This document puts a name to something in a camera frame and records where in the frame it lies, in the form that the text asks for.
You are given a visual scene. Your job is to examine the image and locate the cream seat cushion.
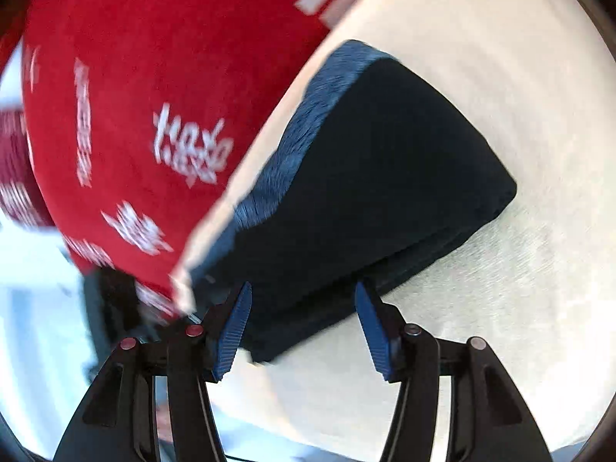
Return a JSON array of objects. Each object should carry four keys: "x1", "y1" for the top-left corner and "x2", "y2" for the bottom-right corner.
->
[{"x1": 179, "y1": 0, "x2": 615, "y2": 461}]

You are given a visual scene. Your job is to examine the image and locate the small red embroidered pillow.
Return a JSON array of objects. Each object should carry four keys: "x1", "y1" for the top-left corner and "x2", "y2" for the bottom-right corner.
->
[{"x1": 0, "y1": 110, "x2": 55, "y2": 228}]

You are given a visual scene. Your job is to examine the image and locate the black pants with blue waistband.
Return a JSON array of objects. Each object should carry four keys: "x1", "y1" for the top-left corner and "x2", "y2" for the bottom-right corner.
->
[{"x1": 191, "y1": 41, "x2": 517, "y2": 362}]

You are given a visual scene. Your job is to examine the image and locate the red sofa cover with characters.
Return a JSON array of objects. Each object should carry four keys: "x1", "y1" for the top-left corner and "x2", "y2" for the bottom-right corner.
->
[{"x1": 1, "y1": 0, "x2": 356, "y2": 320}]

